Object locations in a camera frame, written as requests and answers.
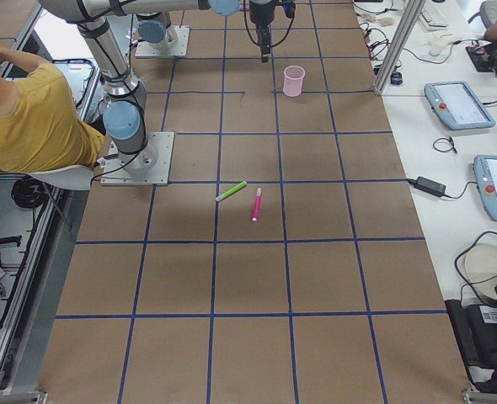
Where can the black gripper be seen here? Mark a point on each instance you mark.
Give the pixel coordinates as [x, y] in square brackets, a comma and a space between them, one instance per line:
[259, 13]

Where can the pink mesh cup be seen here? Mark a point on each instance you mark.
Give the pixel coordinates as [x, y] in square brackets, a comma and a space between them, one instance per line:
[293, 80]

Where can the pink highlighter pen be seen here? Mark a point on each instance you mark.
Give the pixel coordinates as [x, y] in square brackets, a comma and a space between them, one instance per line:
[257, 204]

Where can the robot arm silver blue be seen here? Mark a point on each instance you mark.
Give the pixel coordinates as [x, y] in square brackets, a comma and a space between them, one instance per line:
[159, 13]
[126, 96]

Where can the white keyboard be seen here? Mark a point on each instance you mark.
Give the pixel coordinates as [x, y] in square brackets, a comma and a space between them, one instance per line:
[431, 19]

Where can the green highlighter pen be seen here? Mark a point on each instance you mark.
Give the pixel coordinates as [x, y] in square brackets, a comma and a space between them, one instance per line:
[231, 191]

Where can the upper teach pendant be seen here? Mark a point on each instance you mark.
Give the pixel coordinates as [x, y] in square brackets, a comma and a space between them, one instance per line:
[457, 106]

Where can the black power adapter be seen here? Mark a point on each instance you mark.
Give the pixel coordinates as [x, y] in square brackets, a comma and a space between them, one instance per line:
[427, 186]

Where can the person in yellow shirt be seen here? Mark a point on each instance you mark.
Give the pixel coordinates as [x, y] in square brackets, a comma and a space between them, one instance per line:
[39, 126]

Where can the white chair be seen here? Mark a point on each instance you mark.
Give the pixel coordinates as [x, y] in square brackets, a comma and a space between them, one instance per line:
[74, 177]

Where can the black box with label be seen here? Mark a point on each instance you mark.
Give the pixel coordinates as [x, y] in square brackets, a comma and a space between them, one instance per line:
[475, 329]

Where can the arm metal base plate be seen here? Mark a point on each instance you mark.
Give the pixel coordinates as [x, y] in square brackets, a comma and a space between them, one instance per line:
[158, 41]
[150, 166]

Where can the aluminium frame post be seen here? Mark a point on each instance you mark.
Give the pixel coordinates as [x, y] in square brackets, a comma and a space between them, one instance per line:
[405, 26]

